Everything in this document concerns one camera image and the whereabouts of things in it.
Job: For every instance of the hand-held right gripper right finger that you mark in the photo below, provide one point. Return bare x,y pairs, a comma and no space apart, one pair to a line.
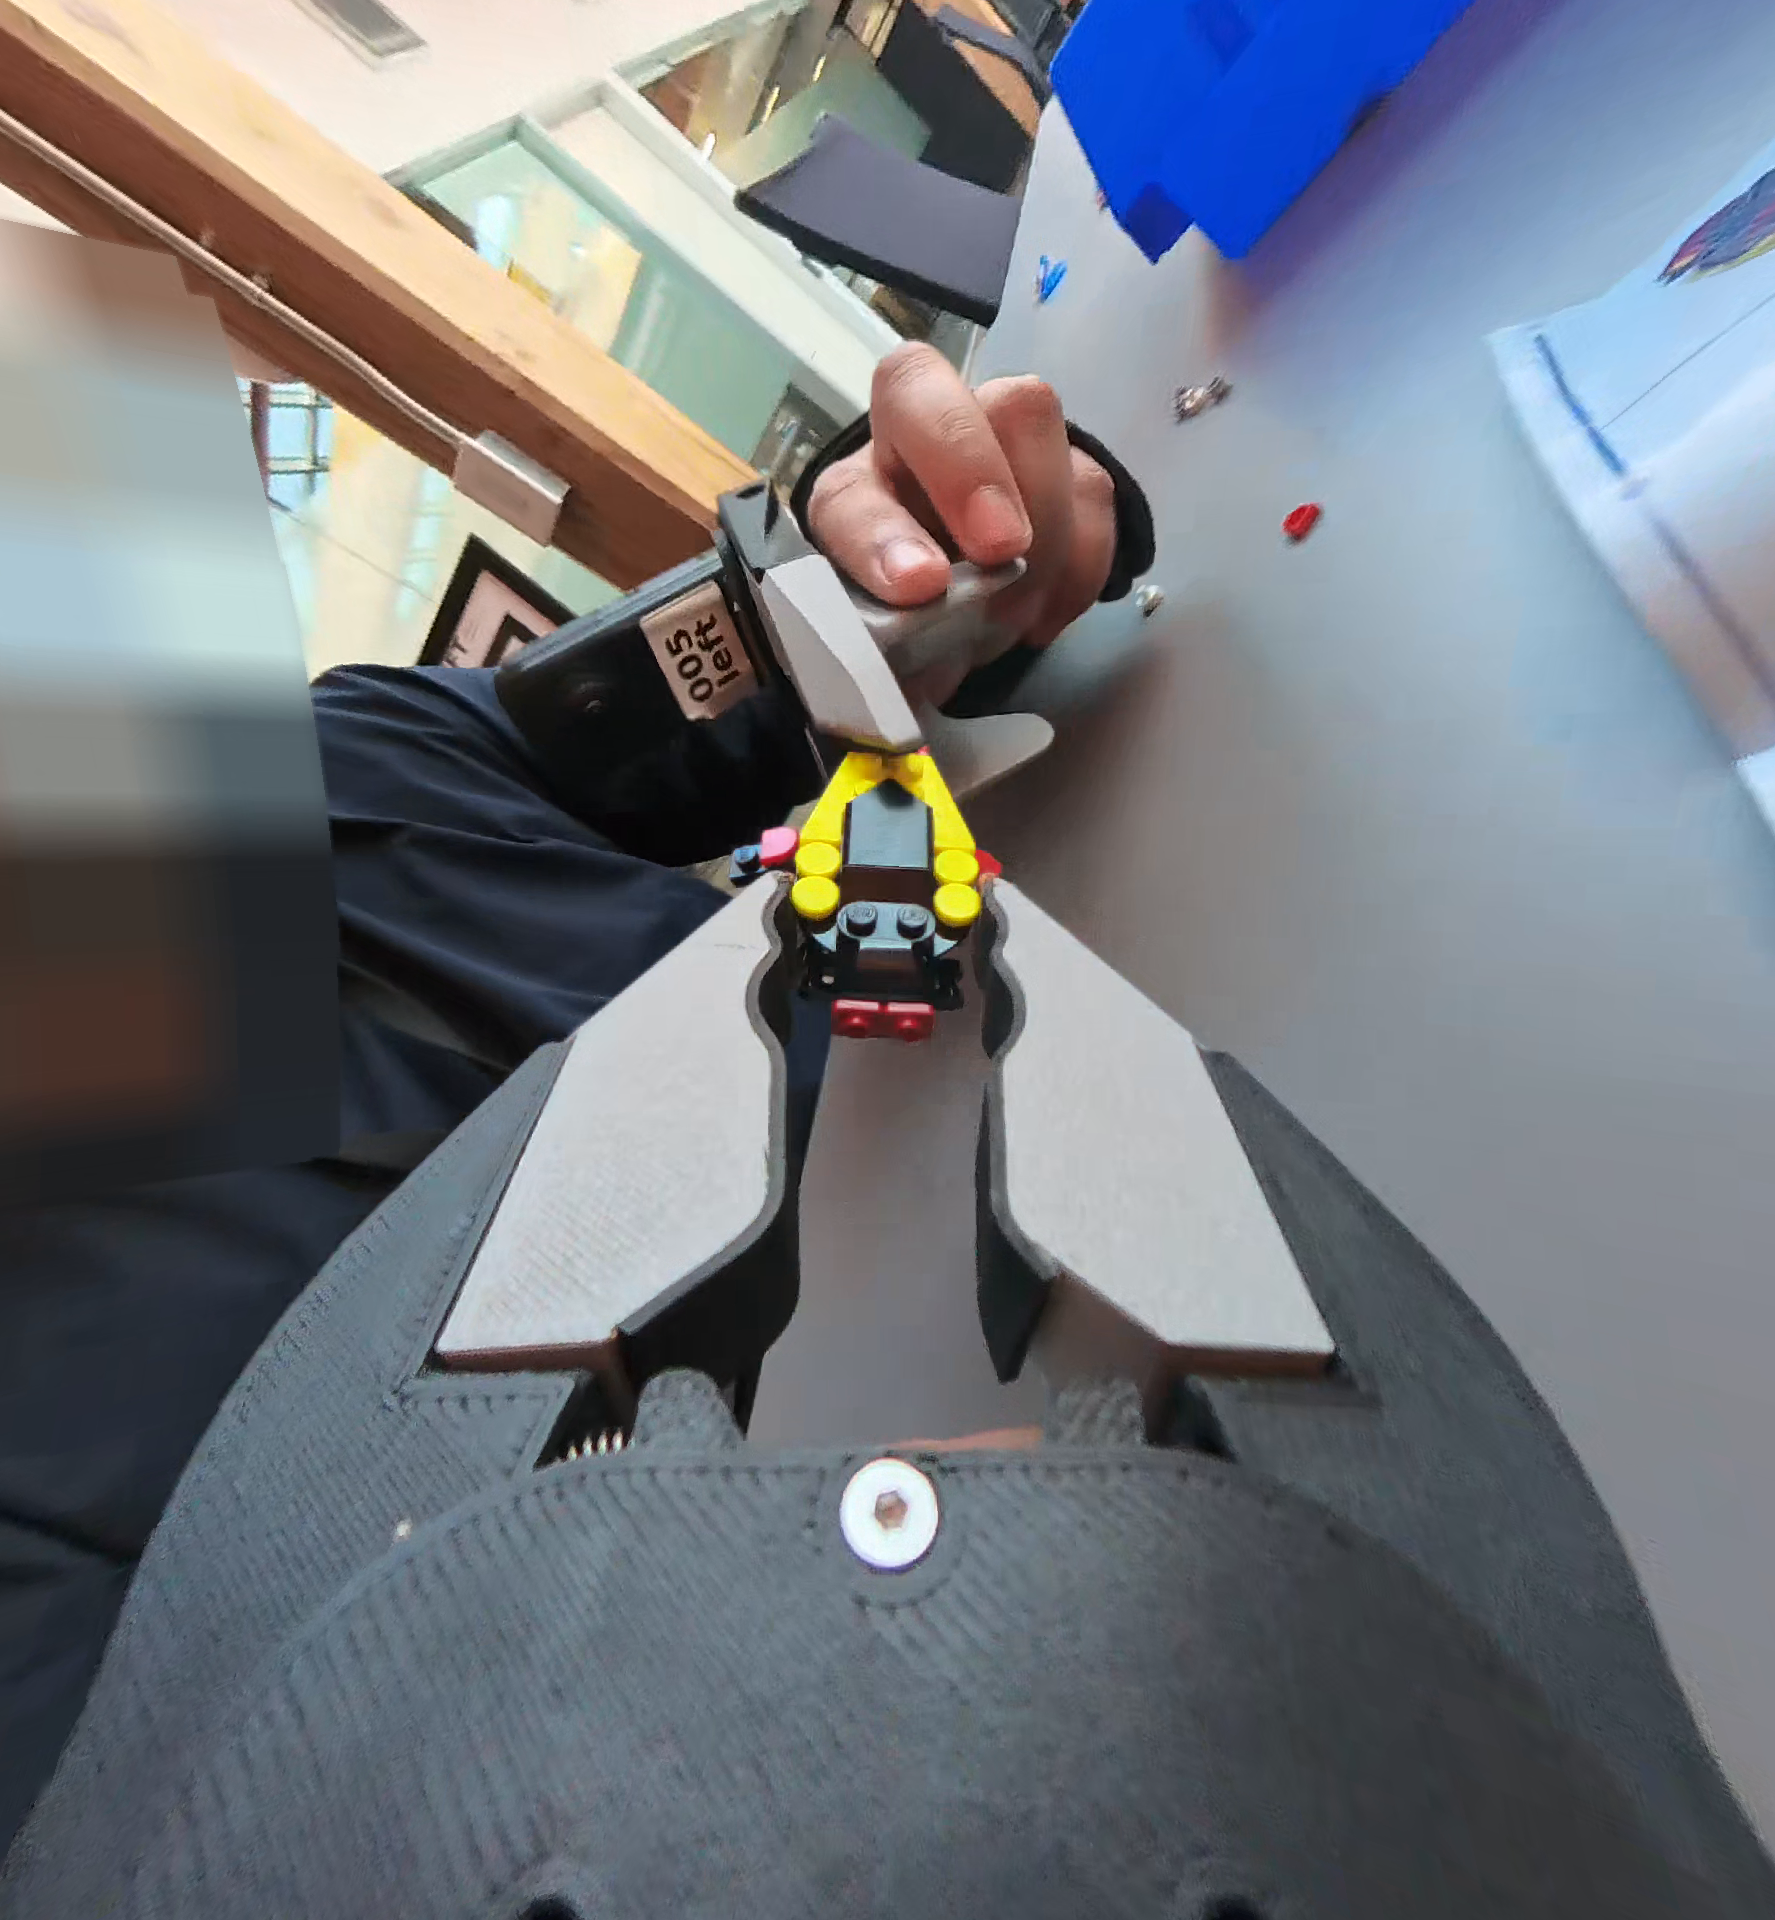
1142,1185

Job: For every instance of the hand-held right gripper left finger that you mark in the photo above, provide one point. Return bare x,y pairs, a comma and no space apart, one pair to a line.
633,1155

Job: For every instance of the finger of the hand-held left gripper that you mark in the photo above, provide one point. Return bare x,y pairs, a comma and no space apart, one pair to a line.
835,653
1004,746

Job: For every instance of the yellow black lego model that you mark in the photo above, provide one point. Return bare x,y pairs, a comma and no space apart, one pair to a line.
881,884

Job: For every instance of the person's left forearm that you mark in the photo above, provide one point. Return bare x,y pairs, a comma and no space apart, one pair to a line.
453,794

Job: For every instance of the small red lego piece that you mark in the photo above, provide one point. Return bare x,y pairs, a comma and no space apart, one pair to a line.
1302,520

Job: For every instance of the small grey lego piece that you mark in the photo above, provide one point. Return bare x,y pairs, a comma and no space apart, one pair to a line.
1202,398

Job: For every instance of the lego instruction booklet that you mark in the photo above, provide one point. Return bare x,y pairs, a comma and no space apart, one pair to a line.
1712,495

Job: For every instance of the person's left hand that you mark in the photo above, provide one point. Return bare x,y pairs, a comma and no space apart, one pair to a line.
949,465

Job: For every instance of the dark chair back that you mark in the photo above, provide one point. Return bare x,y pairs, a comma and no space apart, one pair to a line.
889,219

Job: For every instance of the wooden beam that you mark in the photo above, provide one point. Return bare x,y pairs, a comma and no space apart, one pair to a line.
377,285

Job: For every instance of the thin metal rod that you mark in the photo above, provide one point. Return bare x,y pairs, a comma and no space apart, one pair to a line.
227,271

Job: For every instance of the person's dark clothed torso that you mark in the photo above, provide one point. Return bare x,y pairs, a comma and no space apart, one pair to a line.
47,1425

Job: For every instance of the blue plastic bin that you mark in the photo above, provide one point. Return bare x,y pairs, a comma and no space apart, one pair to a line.
1248,91

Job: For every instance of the black picture frame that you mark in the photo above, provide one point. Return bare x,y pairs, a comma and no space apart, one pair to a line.
491,609

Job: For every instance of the metal bracket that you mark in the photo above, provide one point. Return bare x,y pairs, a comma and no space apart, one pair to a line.
513,489

